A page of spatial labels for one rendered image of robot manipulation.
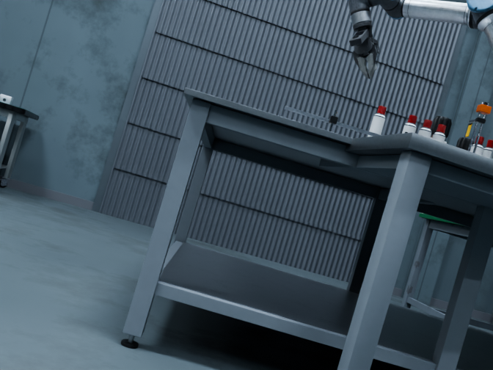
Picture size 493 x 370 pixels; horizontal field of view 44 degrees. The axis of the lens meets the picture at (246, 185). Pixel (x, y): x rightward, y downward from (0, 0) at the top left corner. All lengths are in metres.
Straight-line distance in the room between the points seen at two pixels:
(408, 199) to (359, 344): 0.38
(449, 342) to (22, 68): 4.85
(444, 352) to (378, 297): 0.58
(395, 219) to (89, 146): 4.67
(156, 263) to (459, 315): 0.98
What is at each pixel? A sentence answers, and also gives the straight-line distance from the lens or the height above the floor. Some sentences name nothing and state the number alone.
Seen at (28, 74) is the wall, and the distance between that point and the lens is 6.08.
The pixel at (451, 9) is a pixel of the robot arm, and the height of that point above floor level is 1.43.
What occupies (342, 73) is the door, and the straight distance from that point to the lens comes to 6.32.
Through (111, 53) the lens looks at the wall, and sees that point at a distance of 6.04.
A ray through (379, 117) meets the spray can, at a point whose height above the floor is 1.03.
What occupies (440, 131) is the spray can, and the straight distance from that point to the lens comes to 2.69.
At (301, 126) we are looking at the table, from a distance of 1.91.
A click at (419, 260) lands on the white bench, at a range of 4.51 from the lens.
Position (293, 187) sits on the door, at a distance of 6.11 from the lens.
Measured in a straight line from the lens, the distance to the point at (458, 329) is 2.10.
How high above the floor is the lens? 0.57
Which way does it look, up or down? 1 degrees up
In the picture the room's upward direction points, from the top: 17 degrees clockwise
